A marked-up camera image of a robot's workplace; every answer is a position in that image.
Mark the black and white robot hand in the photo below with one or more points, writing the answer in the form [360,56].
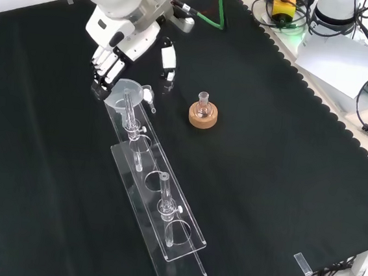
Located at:
[122,34]

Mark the clear plastic funnel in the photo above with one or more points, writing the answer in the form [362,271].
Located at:
[135,99]

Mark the glass weighing funnel with powder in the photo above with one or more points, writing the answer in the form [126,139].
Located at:
[147,94]

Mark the clear acrylic funnel stand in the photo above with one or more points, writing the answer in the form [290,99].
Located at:
[155,161]

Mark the clear tape strip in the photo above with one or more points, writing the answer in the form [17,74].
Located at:
[70,1]
[303,264]

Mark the small glass round-bottom flask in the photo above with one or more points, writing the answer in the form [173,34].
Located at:
[203,108]

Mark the yellow stop button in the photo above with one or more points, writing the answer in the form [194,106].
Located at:
[283,9]

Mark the black cloth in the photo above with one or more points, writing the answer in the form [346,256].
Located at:
[265,168]

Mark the pale board sheet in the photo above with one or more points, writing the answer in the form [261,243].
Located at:
[338,60]

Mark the white table leg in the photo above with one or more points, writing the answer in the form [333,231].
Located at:
[362,261]

